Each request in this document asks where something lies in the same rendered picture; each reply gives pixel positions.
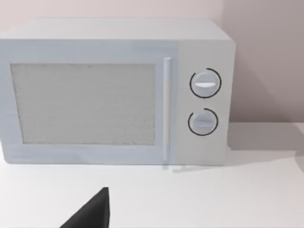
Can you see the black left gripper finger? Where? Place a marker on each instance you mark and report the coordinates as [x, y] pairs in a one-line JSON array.
[[97, 211]]

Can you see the pale microwave door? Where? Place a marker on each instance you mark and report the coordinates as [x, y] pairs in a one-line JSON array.
[[83, 104]]

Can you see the plain pale microwave knob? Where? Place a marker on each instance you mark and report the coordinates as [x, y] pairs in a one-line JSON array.
[[202, 122]]

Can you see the microwave knob with white bar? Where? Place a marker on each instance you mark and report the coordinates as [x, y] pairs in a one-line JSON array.
[[205, 82]]

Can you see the pale microwave oven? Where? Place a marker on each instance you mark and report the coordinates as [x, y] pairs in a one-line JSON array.
[[202, 47]]

